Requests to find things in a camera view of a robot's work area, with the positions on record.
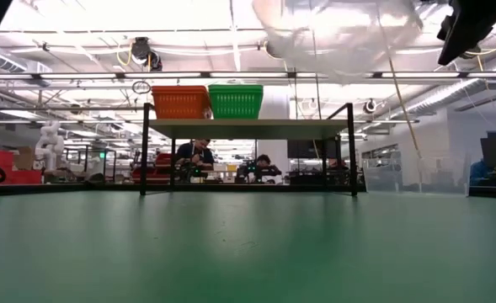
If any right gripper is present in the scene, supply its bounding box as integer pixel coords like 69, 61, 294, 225
436, 0, 496, 66

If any clear plastic bag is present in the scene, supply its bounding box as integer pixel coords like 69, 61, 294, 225
251, 0, 424, 84

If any clear plastic bin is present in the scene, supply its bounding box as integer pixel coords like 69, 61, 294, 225
361, 156, 471, 196

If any wooden shelf with black legs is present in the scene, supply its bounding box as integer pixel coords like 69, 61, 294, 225
140, 102, 359, 198

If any person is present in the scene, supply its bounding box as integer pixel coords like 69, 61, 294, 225
253, 153, 283, 178
175, 138, 215, 172
469, 158, 491, 187

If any red tool cabinet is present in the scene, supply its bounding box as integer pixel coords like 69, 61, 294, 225
131, 151, 173, 185

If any ceiling light strip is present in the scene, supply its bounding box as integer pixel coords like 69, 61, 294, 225
0, 71, 496, 81

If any cardboard box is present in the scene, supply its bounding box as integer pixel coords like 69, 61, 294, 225
13, 146, 36, 172

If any red crate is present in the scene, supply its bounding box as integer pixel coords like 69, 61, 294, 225
0, 150, 42, 185

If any ribbed ceiling duct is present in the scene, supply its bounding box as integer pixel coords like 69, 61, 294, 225
0, 49, 53, 75
407, 62, 496, 117

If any yellow hanging cable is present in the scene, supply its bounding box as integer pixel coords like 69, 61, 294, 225
376, 8, 421, 159

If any black hanging cable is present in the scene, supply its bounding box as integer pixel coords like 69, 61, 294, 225
310, 29, 323, 121

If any hanging cable ring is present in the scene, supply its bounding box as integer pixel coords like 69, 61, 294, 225
131, 80, 152, 95

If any black table frame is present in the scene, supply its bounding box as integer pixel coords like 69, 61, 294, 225
0, 183, 496, 198

